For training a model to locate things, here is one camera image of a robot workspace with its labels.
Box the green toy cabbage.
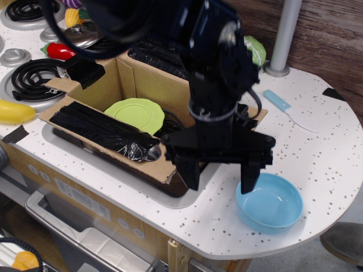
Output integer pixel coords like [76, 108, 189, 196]
[244, 36, 267, 67]

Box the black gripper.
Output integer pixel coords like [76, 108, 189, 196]
[161, 107, 276, 194]

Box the toy corn cob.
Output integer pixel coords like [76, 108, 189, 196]
[65, 8, 85, 28]

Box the silver pot lid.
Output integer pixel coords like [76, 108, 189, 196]
[63, 21, 103, 49]

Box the light blue bowl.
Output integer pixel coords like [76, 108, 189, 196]
[235, 173, 304, 234]

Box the yellow toy banana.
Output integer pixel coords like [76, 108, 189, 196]
[1, 99, 36, 124]

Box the grey stove knob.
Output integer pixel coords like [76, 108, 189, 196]
[1, 48, 31, 67]
[40, 27, 59, 44]

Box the black rear stove coil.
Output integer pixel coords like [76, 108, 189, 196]
[1, 0, 45, 23]

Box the black tape piece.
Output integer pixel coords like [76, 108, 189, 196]
[2, 125, 29, 144]
[323, 87, 345, 101]

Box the green plate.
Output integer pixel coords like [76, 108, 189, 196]
[104, 98, 165, 135]

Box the red toy pepper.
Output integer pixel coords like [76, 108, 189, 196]
[40, 42, 77, 61]

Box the grey metal post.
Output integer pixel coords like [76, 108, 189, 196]
[264, 0, 302, 78]

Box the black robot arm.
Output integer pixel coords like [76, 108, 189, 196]
[40, 1, 276, 193]

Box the black cable bundle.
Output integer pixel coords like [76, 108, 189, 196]
[155, 109, 196, 139]

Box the black stove coil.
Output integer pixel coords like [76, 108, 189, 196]
[1, 0, 45, 23]
[11, 58, 63, 102]

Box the black front stove coil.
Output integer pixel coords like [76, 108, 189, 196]
[11, 58, 63, 102]

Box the cardboard box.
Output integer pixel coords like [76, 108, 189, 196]
[39, 54, 275, 190]

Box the silver oven door handle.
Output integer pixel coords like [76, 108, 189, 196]
[25, 191, 164, 271]

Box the purple toy eggplant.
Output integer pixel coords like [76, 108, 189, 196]
[61, 0, 83, 9]

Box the blue handled white knife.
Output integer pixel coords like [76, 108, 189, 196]
[263, 90, 318, 133]

